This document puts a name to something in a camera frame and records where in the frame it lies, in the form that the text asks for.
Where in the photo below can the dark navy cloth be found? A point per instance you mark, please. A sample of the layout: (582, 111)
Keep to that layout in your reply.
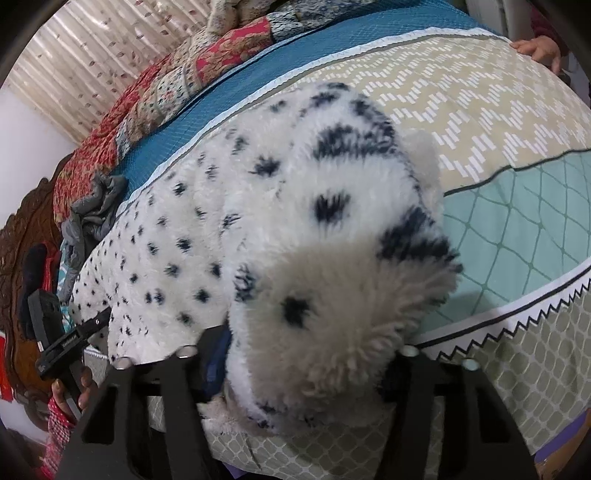
(37, 272)

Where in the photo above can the cream knitted cloth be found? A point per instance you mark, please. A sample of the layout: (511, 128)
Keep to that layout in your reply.
(226, 14)

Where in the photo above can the person's left forearm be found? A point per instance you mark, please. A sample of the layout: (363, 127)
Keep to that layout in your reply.
(60, 434)

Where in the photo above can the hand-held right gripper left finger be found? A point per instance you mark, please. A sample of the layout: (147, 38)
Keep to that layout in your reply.
(217, 360)

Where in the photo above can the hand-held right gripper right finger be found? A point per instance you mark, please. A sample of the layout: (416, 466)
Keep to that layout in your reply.
(415, 381)

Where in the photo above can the white spotted fleece garment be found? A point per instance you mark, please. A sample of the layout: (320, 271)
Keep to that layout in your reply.
(277, 207)

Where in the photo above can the person's left hand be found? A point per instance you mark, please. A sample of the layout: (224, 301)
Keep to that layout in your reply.
(87, 383)

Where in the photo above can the beige leaf print curtain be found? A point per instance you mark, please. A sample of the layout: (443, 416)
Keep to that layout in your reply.
(92, 55)

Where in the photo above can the red cloth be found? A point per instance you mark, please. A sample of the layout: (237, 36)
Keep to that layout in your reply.
(3, 369)

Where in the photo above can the carved wooden headboard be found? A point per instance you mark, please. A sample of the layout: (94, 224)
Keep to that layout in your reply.
(18, 221)

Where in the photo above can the teal patterned cloth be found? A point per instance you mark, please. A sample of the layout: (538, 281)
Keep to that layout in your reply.
(67, 277)

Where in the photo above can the beige teal patterned bedspread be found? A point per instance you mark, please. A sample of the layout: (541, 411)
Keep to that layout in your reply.
(508, 221)

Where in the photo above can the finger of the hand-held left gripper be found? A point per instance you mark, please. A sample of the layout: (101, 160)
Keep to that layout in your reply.
(94, 325)

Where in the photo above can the red patchwork quilt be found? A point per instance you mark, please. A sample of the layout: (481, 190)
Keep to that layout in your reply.
(152, 101)

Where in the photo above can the grey crumpled cloth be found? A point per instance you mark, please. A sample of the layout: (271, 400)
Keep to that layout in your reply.
(99, 203)

